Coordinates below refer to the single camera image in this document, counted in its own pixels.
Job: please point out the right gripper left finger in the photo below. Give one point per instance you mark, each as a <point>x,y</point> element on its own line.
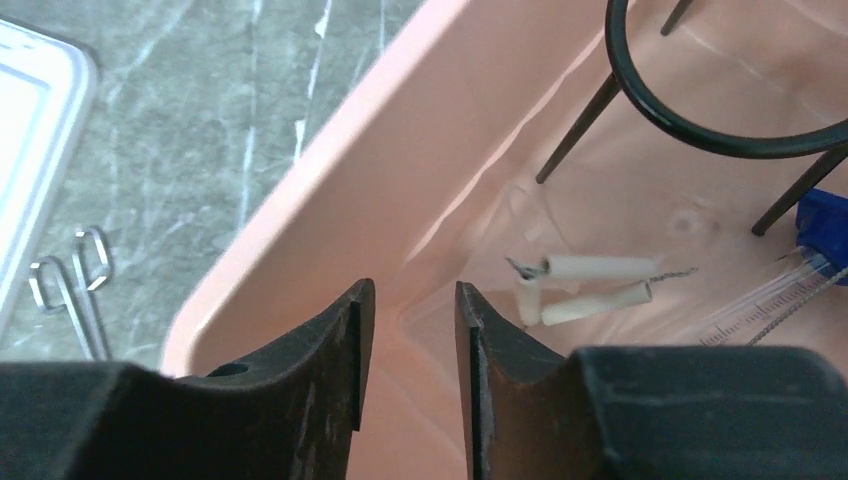
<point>287,410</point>

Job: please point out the metal crucible tongs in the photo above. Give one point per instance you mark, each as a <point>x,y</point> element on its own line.
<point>70,289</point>

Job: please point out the clear graduated cylinder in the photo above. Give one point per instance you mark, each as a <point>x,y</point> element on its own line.
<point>749,311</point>

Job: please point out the tan bottle brush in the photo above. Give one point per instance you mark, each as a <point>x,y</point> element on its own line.
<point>789,296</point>

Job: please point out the blue plastic clip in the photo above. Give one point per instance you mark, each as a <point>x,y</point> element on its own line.
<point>821,229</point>

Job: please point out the pink plastic bin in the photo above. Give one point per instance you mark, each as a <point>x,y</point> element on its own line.
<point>425,176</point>

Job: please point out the black iron ring stand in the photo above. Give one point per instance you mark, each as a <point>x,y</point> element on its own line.
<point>829,142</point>

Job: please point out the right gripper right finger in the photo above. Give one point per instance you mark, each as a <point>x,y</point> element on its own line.
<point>648,412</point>

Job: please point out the white plastic tray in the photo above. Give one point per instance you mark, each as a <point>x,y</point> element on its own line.
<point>47,89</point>

